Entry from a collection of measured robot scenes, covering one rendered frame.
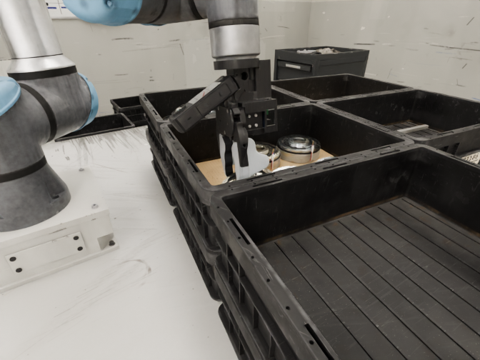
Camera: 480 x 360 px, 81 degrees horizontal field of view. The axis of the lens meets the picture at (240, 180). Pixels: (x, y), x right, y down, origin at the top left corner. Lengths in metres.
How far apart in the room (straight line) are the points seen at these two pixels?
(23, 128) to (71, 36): 3.06
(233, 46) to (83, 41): 3.25
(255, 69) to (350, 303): 0.35
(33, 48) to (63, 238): 0.34
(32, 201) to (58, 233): 0.07
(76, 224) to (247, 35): 0.44
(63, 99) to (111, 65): 3.05
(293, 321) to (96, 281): 0.45
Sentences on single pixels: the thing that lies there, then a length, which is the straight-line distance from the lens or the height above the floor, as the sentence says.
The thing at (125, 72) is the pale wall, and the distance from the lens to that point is 3.73.
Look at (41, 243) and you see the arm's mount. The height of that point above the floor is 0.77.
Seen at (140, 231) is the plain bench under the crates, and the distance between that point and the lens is 0.69.
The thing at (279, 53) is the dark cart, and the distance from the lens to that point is 2.47.
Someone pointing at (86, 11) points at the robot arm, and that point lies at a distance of 0.37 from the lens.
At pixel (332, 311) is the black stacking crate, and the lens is 0.37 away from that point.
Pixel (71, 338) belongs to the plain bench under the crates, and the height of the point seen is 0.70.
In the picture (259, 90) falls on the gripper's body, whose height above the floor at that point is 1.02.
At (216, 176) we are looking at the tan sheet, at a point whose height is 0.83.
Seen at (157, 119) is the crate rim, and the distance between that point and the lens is 0.65.
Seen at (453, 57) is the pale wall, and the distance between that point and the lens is 3.95.
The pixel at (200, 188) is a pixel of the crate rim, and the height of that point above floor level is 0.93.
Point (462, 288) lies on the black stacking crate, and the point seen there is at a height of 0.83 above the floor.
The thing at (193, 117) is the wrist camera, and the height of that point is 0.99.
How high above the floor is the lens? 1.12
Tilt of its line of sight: 30 degrees down
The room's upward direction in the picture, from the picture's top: straight up
